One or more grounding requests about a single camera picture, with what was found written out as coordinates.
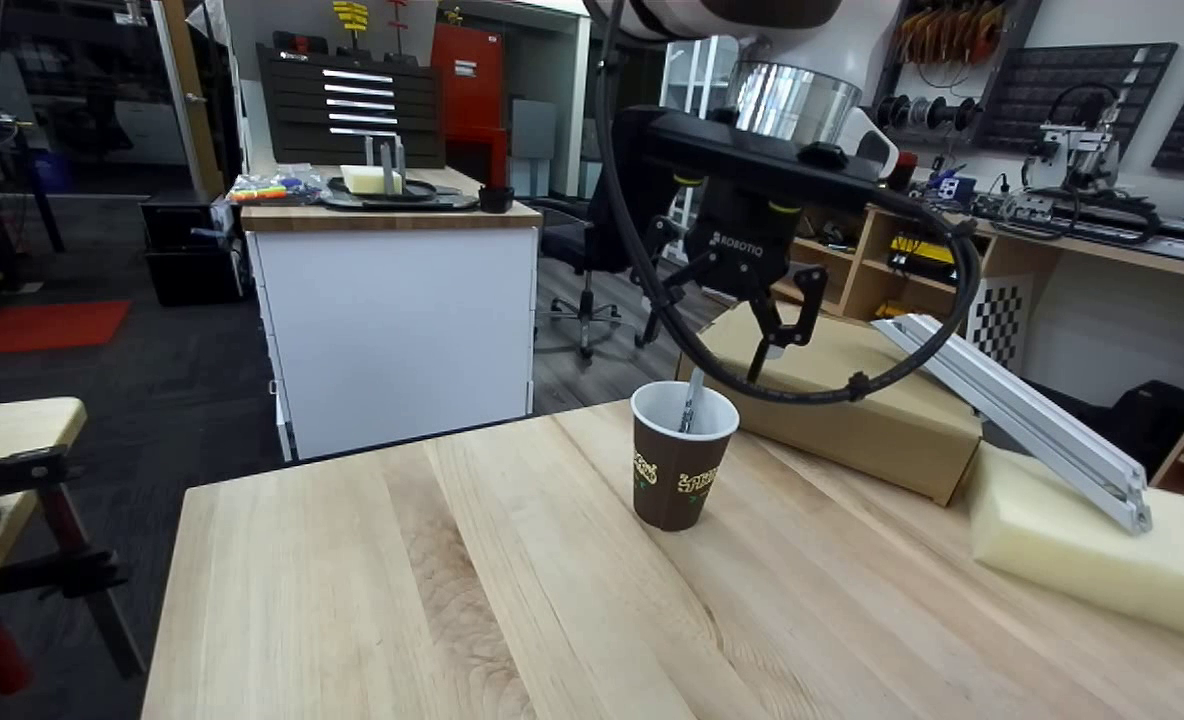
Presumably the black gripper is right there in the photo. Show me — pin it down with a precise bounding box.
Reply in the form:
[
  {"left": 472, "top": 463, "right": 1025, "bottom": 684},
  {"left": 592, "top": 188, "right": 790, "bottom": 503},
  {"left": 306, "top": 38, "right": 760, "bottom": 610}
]
[{"left": 615, "top": 107, "right": 881, "bottom": 386}]

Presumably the silver pen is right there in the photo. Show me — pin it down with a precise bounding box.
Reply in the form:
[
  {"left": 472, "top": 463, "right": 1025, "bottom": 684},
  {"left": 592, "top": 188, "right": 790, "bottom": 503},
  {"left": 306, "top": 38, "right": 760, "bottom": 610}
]
[{"left": 678, "top": 368, "right": 706, "bottom": 436}]

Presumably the brown paper coffee cup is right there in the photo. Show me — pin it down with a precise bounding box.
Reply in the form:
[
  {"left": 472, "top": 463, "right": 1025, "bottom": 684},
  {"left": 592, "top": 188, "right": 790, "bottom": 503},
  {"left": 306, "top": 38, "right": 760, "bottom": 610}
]
[{"left": 628, "top": 379, "right": 739, "bottom": 534}]

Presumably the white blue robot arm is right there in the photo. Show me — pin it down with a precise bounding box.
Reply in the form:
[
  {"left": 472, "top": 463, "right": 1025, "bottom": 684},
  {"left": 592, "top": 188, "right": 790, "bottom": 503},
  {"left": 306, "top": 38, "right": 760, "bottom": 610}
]
[{"left": 586, "top": 0, "right": 901, "bottom": 394}]

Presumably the cardboard box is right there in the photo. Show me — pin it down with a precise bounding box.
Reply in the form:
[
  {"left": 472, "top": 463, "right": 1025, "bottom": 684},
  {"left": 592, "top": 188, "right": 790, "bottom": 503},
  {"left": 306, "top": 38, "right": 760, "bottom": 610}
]
[{"left": 723, "top": 318, "right": 979, "bottom": 503}]

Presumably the black office chair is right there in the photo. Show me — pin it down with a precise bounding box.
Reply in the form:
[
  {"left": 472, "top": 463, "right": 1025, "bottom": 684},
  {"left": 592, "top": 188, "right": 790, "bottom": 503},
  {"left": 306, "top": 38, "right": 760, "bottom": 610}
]
[{"left": 540, "top": 172, "right": 678, "bottom": 362}]

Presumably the yellow foam block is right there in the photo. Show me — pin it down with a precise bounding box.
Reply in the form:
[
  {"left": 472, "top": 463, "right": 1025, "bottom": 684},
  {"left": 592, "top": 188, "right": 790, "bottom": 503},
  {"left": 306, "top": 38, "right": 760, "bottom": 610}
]
[{"left": 967, "top": 443, "right": 1184, "bottom": 632}]

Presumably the wooden shelf unit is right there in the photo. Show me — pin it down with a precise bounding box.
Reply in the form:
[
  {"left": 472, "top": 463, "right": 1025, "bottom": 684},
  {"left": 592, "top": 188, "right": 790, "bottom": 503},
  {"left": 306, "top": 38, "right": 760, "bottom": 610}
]
[{"left": 767, "top": 195, "right": 1184, "bottom": 514}]

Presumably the red cabinet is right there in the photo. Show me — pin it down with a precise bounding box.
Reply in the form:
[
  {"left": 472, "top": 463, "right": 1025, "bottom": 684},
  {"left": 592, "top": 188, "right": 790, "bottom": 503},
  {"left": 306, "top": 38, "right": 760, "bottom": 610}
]
[{"left": 431, "top": 24, "right": 508, "bottom": 183}]

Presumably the white workbench in background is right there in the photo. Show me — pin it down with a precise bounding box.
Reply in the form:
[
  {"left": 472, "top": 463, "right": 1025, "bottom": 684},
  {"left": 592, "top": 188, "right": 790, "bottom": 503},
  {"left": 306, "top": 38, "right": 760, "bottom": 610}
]
[{"left": 242, "top": 170, "right": 540, "bottom": 460}]

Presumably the aluminium extrusion rail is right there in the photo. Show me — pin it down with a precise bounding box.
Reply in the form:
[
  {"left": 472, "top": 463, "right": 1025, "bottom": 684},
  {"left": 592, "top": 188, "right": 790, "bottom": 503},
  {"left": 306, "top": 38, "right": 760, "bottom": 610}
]
[{"left": 878, "top": 312, "right": 1152, "bottom": 535}]

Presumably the black cable loop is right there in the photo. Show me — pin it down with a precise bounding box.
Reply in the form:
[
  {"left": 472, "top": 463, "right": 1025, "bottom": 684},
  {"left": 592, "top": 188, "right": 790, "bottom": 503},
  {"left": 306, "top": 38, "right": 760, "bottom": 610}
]
[{"left": 595, "top": 0, "right": 986, "bottom": 407}]

